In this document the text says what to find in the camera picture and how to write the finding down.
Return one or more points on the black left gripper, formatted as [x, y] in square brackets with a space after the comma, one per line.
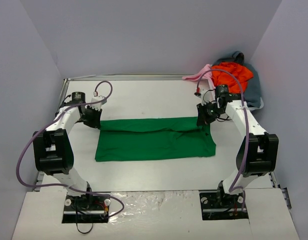
[93, 118]

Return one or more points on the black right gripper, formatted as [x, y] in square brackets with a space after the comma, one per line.
[202, 116]

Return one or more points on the green t shirt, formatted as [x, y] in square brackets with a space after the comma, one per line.
[152, 139]

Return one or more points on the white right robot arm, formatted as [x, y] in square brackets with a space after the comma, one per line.
[257, 154]

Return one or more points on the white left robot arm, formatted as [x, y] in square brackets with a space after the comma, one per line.
[52, 148]

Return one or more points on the pink t shirt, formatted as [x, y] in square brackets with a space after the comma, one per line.
[208, 76]

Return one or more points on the grey blue t shirt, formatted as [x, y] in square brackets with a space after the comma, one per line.
[247, 75]

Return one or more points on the white plastic laundry bin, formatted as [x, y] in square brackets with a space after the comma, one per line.
[252, 106]

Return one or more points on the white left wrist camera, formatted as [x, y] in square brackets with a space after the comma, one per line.
[97, 101]

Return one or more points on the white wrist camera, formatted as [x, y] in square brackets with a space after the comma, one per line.
[97, 101]
[206, 96]

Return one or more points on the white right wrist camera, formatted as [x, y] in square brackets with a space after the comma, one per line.
[206, 96]

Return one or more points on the aluminium table edge rail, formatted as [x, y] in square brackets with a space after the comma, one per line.
[128, 77]

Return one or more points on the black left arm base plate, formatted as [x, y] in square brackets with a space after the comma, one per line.
[87, 209]

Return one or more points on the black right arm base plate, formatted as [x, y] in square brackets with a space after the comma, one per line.
[216, 208]

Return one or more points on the right side table rail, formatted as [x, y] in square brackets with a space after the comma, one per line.
[270, 180]

